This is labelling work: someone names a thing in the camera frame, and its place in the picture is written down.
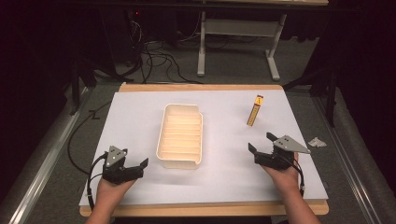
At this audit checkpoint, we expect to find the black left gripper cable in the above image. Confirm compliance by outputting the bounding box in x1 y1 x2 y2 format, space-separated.
86 151 109 211

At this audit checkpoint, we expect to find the aluminium floor rail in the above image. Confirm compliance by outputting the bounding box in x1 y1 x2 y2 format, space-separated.
312 94 386 224
0 85 96 224

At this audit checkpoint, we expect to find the yellow and red slim box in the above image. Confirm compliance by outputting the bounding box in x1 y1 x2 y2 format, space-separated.
246 94 265 128

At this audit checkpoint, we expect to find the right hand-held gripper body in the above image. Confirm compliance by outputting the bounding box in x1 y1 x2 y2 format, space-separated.
253 134 312 171

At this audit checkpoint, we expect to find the person's right hand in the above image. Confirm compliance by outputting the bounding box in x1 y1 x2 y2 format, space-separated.
261 152 302 193

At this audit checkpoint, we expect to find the white table sheet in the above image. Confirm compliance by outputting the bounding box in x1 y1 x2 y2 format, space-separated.
78 90 330 207

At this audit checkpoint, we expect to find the black metal stand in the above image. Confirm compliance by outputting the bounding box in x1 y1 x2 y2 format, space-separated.
282 62 340 128
68 54 125 117

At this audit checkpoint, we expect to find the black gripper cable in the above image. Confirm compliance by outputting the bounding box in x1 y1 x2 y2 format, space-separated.
86 151 109 211
278 153 306 198

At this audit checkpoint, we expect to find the wooden table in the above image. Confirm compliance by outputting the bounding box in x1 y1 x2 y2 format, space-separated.
78 82 331 218

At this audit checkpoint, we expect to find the black computer tower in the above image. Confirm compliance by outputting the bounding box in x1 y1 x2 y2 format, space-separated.
100 8 143 68

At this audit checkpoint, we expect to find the white ribbed plastic tray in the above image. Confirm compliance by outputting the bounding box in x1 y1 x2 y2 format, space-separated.
155 103 205 171

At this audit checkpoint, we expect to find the black floor cable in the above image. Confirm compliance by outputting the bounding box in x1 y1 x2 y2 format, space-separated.
66 100 112 175

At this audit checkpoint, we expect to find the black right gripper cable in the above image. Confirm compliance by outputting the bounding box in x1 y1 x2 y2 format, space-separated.
278 153 306 198

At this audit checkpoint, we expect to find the person's left hand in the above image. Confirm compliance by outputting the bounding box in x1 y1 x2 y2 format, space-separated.
95 177 137 204

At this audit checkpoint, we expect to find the tangle of black cables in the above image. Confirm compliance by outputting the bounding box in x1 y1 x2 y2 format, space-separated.
125 10 205 86

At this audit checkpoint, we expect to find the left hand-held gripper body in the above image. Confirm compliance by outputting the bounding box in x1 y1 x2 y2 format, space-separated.
102 145 145 185

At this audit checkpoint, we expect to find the white metal desk frame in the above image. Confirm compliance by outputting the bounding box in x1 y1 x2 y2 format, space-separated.
196 0 330 82

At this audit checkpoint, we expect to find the crumpled white paper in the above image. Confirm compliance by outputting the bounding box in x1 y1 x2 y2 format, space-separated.
307 136 328 148

